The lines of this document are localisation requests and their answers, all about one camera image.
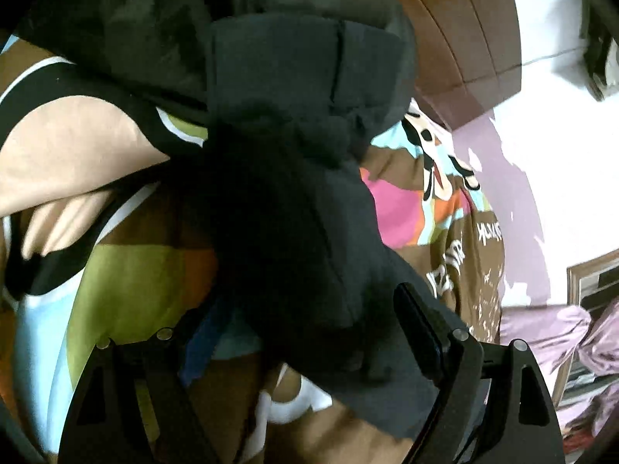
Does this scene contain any colourful cartoon bed quilt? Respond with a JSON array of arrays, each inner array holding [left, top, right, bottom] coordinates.
[[0, 32, 507, 464]]

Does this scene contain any pink curtain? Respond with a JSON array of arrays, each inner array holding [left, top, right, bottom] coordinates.
[[499, 305, 592, 391], [557, 299, 619, 454]]

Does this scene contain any left pink curtain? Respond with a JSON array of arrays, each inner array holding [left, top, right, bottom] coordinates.
[[499, 305, 592, 391]]

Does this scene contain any large black jacket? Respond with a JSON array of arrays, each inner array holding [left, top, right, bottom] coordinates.
[[1, 0, 457, 437]]

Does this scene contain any brown wooden headboard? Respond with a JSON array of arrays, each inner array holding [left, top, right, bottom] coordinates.
[[399, 0, 523, 131]]

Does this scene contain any right pink curtain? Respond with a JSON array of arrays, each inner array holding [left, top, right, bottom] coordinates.
[[557, 299, 619, 454]]

